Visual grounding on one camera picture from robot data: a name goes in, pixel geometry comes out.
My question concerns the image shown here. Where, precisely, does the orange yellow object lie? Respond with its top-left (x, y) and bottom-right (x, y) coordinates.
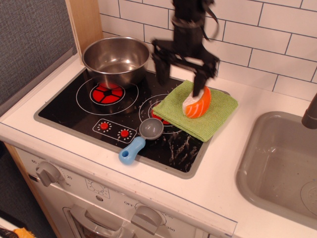
top-left (13, 228), bottom-right (35, 238)

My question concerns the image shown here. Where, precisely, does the black toy stove top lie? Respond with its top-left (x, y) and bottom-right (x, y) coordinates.
top-left (34, 70), bottom-right (209, 179)

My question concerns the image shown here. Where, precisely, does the grey scoop blue handle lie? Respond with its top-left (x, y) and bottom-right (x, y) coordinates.
top-left (118, 118), bottom-right (164, 165)

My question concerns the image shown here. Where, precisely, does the red stove knob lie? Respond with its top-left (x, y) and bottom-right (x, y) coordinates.
top-left (100, 122), bottom-right (109, 131)
top-left (120, 130), bottom-right (130, 138)

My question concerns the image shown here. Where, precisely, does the green folded cloth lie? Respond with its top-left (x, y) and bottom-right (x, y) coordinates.
top-left (153, 80), bottom-right (238, 142)

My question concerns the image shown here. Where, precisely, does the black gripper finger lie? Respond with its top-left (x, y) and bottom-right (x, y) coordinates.
top-left (193, 72), bottom-right (208, 97)
top-left (153, 56), bottom-right (170, 86)

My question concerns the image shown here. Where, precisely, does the grey faucet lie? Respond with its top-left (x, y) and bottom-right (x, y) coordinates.
top-left (302, 94), bottom-right (317, 129)

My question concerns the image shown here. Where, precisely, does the orange white toy sushi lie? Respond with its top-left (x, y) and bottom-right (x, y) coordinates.
top-left (182, 86), bottom-right (211, 119)

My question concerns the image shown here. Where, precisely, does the left grey oven knob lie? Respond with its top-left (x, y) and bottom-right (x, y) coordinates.
top-left (36, 162), bottom-right (61, 187)

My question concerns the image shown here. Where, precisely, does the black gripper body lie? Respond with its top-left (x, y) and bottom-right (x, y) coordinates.
top-left (152, 25), bottom-right (219, 74)

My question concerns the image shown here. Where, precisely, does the right grey oven knob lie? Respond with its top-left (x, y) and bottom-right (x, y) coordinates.
top-left (131, 206), bottom-right (162, 235)

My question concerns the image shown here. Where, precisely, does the grey oven knob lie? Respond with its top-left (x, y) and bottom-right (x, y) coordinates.
top-left (131, 206), bottom-right (162, 235)
top-left (36, 162), bottom-right (61, 187)

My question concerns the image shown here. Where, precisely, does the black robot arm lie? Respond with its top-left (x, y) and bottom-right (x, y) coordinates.
top-left (152, 0), bottom-right (219, 97)

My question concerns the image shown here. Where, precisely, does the right red stove knob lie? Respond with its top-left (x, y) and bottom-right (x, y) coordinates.
top-left (120, 130), bottom-right (130, 138)

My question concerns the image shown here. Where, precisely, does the grey plastic sink basin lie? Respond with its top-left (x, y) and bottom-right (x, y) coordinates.
top-left (236, 112), bottom-right (317, 229)

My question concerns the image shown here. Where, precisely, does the left red stove knob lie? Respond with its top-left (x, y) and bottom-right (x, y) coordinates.
top-left (100, 122), bottom-right (109, 131)

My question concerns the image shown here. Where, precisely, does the stainless steel pot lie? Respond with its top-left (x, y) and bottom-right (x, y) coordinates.
top-left (82, 37), bottom-right (151, 88)

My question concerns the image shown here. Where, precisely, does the grey oven door handle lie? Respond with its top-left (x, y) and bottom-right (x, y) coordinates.
top-left (68, 205), bottom-right (136, 238)

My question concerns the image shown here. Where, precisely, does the wooden side post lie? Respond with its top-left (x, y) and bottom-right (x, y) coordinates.
top-left (65, 0), bottom-right (103, 61)

